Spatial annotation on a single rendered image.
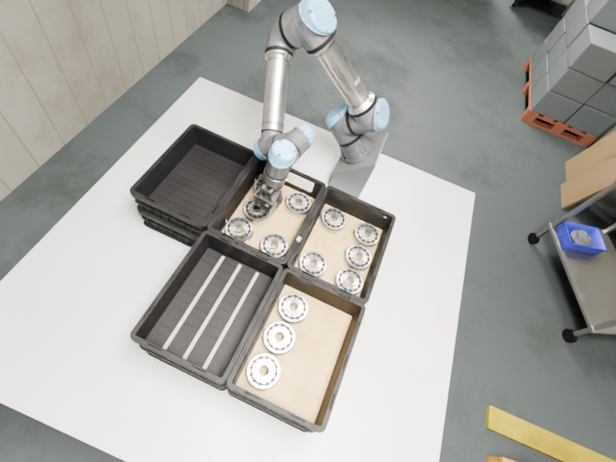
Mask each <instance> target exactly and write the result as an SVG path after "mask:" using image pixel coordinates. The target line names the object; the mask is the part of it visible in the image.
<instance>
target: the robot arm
mask: <svg viewBox="0 0 616 462"><path fill-rule="evenodd" d="M335 14H336V13H335V11H334V9H333V7H332V6H331V5H330V3H329V2H328V1H327V0H302V1H301V2H300V3H298V4H297V5H294V6H293V7H291V8H289V9H288V10H286V11H284V12H282V13H281V14H279V15H278V16H277V17H276V18H275V20H274V22H273V23H272V25H271V28H270V30H269V35H268V38H267V43H266V48H265V60H266V61H267V71H266V81H265V93H264V103H263V114H262V124H261V135H260V138H259V139H258V140H256V142H255V143H254V146H253V150H254V153H255V155H256V157H257V158H258V159H260V160H266V161H267V163H266V166H265V168H264V171H263V174H262V182H261V183H260V184H259V185H258V186H257V188H256V189H255V190H256V192H255V194H254V195H253V199H252V202H251V203H253V202H254V200H255V202H254V203H253V204H252V205H251V207H252V206H253V205H254V204H255V205H256V206H258V207H260V208H262V209H264V210H265V211H267V212H269V216H271V214H272V213H274V212H275V211H276V210H277V208H278V207H279V205H280V204H281V203H282V201H283V198H282V196H283V194H281V193H282V190H281V188H282V186H283V184H284V183H285V182H287V181H288V179H287V177H288V175H289V172H290V170H291V167H292V166H293V165H294V163H295V162H296V161H297V160H298V159H299V158H300V157H301V156H302V155H303V153H304V152H305V151H306V150H307V149H309V148H310V147H311V145H312V144H313V143H314V139H315V136H314V132H313V130H312V129H311V128H310V127H309V126H307V125H306V124H299V125H298V126H296V127H294V128H293V130H292V131H289V132H285V133H283V128H284V117H285V106H286V96H287V85H288V74H289V64H291V63H292V56H293V53H294V52H295V51H296V50H297V49H299V48H301V47H304V49H305V50H306V51H307V53H308V54H309V55H314V56H315V57H316V59H318V60H319V62H320V63H321V65H322V66H323V68H324V70H325V71H326V73H327V74H328V76H329V77H330V79H331V80H332V82H333V83H334V85H335V86H336V88H337V89H338V91H339V92H340V93H341V94H342V96H343V97H344V99H345V100H346V103H342V104H339V105H337V106H336V107H335V108H334V109H332V110H331V111H330V112H329V113H328V115H327V116H326V118H325V122H326V124H327V126H328V128H329V129H330V131H331V133H332V134H333V136H334V138H335V140H336V142H337V143H338V145H339V147H340V150H341V155H342V159H343V161H344V163H345V164H349V165H351V164H356V163H359V162H361V161H362V160H364V159H366V158H367V157H368V156H369V155H370V154H371V153H372V151H373V150H374V144H373V142H372V140H371V139H370V138H369V137H367V136H366V135H365V134H366V133H370V132H377V131H379V130H382V129H384V128H385V127H386V126H387V125H388V123H389V119H390V109H389V105H388V103H387V101H386V100H385V99H384V98H379V99H378V98H377V97H376V95H375V94H374V93H373V92H368V90H367V89H366V87H365V85H364V84H363V82H362V81H361V80H360V78H359V76H358V74H357V73H356V71H355V69H354V68H353V66H352V64H351V63H350V61H349V59H348V58H347V55H346V54H345V52H344V51H343V50H342V48H341V47H340V45H339V43H338V42H337V40H336V17H335ZM254 197H255V198H254Z"/></svg>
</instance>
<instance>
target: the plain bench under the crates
mask: <svg viewBox="0 0 616 462"><path fill-rule="evenodd" d="M262 114H263V103H260V102H258V101H255V100H253V99H251V98H248V97H246V96H245V95H242V94H240V93H236V92H234V91H231V90H229V89H227V88H225V87H223V86H221V85H218V84H216V83H214V82H210V81H207V80H206V79H204V78H201V77H200V78H199V79H198V80H197V81H196V82H195V83H194V84H193V85H192V86H191V87H190V88H189V89H188V90H187V91H186V92H185V93H184V94H183V95H182V96H181V97H180V98H179V99H178V100H177V101H176V102H175V103H174V104H173V105H172V106H171V108H170V109H169V110H168V111H167V112H166V113H165V114H164V115H163V116H162V117H161V118H160V119H159V120H158V121H157V122H156V123H155V124H154V125H153V126H152V127H151V128H150V129H149V130H148V131H147V132H146V133H145V134H144V135H143V136H142V137H141V138H140V139H139V140H138V141H137V142H136V143H135V144H134V145H133V147H132V148H131V149H130V150H129V151H128V152H127V153H126V154H125V155H124V156H123V157H122V158H121V159H120V160H119V161H118V162H117V163H116V164H115V165H114V166H113V167H112V168H111V169H110V170H109V171H108V172H107V173H106V174H105V175H104V176H103V177H102V178H101V179H100V180H99V181H98V182H97V183H96V184H95V185H94V187H93V188H92V189H91V190H90V191H89V192H88V193H87V194H85V195H84V197H83V198H82V199H81V200H80V201H79V202H78V203H77V204H76V205H74V206H73V208H72V209H71V210H70V211H69V212H68V213H67V214H66V215H65V216H63V217H62V219H61V220H60V221H59V222H58V223H57V224H56V225H55V226H54V227H53V228H52V229H51V230H50V231H49V232H48V233H47V234H46V235H45V236H44V237H43V238H42V239H41V240H40V241H39V242H38V243H37V244H36V245H35V246H34V247H33V248H32V249H31V250H30V251H29V252H28V253H27V254H26V255H25V256H24V257H23V258H22V259H21V260H20V261H19V262H18V263H17V265H16V266H15V267H14V268H13V269H12V270H11V271H10V272H9V273H8V274H7V275H6V276H5V277H4V278H3V279H2V280H1V281H0V403H2V404H4V405H6V406H8V407H10V408H12V409H14V410H17V411H19V412H21V413H23V414H25V415H27V416H30V417H32V418H34V419H36V420H38V421H40V422H42V423H44V424H47V425H49V426H51V427H53V428H55V429H57V430H60V431H62V432H63V433H65V434H67V435H70V436H73V437H75V438H77V439H79V440H81V441H83V442H84V443H86V444H89V445H91V446H94V447H96V448H98V449H100V450H103V451H105V452H106V453H108V454H110V455H112V456H114V457H118V458H120V459H122V460H124V461H126V462H439V457H440V450H441V443H442V436H443V430H444V422H445V416H446V403H447V396H448V389H449V382H450V376H451V368H452V362H453V355H454V348H455V342H456V334H457V322H458V315H459V308H460V301H461V294H462V288H463V280H464V274H465V267H466V260H467V253H468V241H469V234H470V227H471V220H472V213H473V206H474V200H475V194H474V193H473V192H471V191H468V190H466V189H464V188H461V187H459V186H456V185H455V184H453V183H450V182H448V181H444V180H442V179H440V178H437V177H435V176H433V175H431V174H429V173H426V172H424V171H422V170H418V169H416V168H414V167H412V166H409V165H407V164H405V163H402V162H400V161H398V160H396V159H392V158H390V157H388V156H385V155H383V154H381V153H380V155H379V159H378V162H377V164H376V167H375V169H374V170H373V172H372V173H371V175H370V177H369V179H368V182H367V183H366V185H365V187H364V189H363V191H362V193H361V194H360V196H359V197H358V199H360V200H363V201H365V202H367V203H369V204H373V205H375V206H377V207H378V208H380V209H383V210H385V211H387V212H389V213H391V214H393V215H395V217H396V221H395V224H394V227H393V229H392V232H391V235H390V240H389V243H388V245H387V248H386V251H385V254H384V257H383V260H382V262H381V265H380V268H379V273H378V276H377V278H376V281H375V284H374V287H373V290H372V293H371V295H370V298H369V301H368V302H367V303H366V304H365V306H366V311H365V314H364V317H363V320H362V323H361V326H360V328H359V331H358V334H357V339H356V342H355V344H354V346H353V349H352V352H351V355H350V358H349V360H348V363H347V366H346V371H345V374H344V377H343V379H342V382H341V385H340V388H339V391H338V393H337V396H336V399H335V404H334V407H333V410H332V412H331V415H330V418H329V421H328V424H327V426H326V429H325V430H324V431H323V432H322V433H316V432H314V433H308V432H307V433H304V432H302V431H300V430H298V429H296V428H294V427H292V426H290V425H288V424H286V423H284V422H282V421H280V420H278V419H276V418H274V417H272V416H270V415H268V414H266V413H264V412H262V411H260V410H258V409H256V408H254V407H252V406H250V405H248V404H246V403H244V402H242V401H240V400H238V399H236V398H234V397H232V396H230V395H229V394H228V390H227V389H226V390H218V389H216V388H214V387H212V386H210V385H208V384H206V383H204V382H202V381H200V380H198V379H196V378H194V377H192V376H190V375H188V374H186V373H184V372H182V371H180V370H178V369H176V368H174V367H172V366H170V365H168V364H166V363H164V362H162V361H160V360H158V359H156V358H154V357H152V356H150V355H149V354H148V353H147V352H146V351H144V350H142V349H141V348H140V346H139V344H137V343H135V342H134V341H133V340H132V339H131V338H130V333H131V331H132V330H133V328H134V327H135V325H136V324H137V323H138V321H139V319H140V318H141V317H142V315H143V314H144V312H146V311H147V309H148V308H149V306H150V305H151V303H152V302H153V301H154V299H155V298H156V296H157V295H158V294H159V292H160V290H161V289H162V288H163V286H164V285H165V283H166V282H167V281H168V279H169V278H170V276H171V275H172V273H173V272H174V271H175V270H176V269H177V267H178V266H179V265H180V263H181V262H182V260H183V259H184V257H185V256H186V254H187V253H188V252H189V250H190V249H191V248H190V247H188V246H186V245H184V244H183V243H181V242H179V241H177V240H174V239H172V238H170V237H168V236H165V235H163V234H162V233H160V232H158V231H155V230H153V229H151V228H149V227H147V226H145V225H144V219H143V218H142V215H141V214H139V212H138V203H136V202H135V198H133V197H132V195H131V193H130V191H129V190H130V188H131V187H132V186H133V184H134V183H135V182H136V181H137V180H138V179H139V178H140V177H141V176H142V175H143V174H144V173H145V172H146V171H147V170H148V169H149V167H150V166H151V165H152V164H153V163H154V162H155V161H156V160H157V159H158V158H159V157H160V156H161V155H162V154H163V153H164V152H165V151H166V150H167V148H168V147H169V146H170V145H171V144H172V143H173V142H174V141H175V140H176V139H177V138H178V137H179V136H180V135H181V134H182V133H183V131H184V130H185V129H186V128H187V127H188V126H189V125H191V124H196V125H198V126H200V127H204V128H206V129H208V130H210V131H213V132H215V133H216V134H218V135H220V136H222V137H225V138H228V139H230V140H232V141H235V142H236V143H238V144H240V145H242V146H245V147H247V148H249V149H252V150H253V146H254V143H255V142H256V140H258V139H259V138H260V135H261V124H262ZM300 124H305V125H307V126H309V127H310V128H311V129H312V130H313V132H314V136H315V139H314V142H313V144H312V145H311V146H310V148H308V149H307V150H306V151H305V152H304V153H303V154H302V156H301V157H300V158H299V159H298V160H297V161H296V162H295V163H294V165H293V166H292V168H293V169H295V170H297V171H300V172H302V173H304V174H306V175H309V176H311V177H313V178H315V179H316V180H318V181H321V182H324V184H325V187H326V186H328V185H329V182H330V181H331V178H332V175H333V171H334V169H335V167H336V164H337V162H338V160H339V158H340V156H341V150H340V147H339V145H338V143H337V142H336V139H335V138H334V136H333V134H332V133H331V132H329V131H327V130H324V129H322V128H320V127H318V126H314V125H312V124H310V123H307V122H305V121H303V120H301V119H299V118H296V117H294V116H292V115H288V114H286V113H285V117H284V128H283V133H285V132H289V131H292V130H293V128H294V127H297V126H298V125H300Z"/></svg>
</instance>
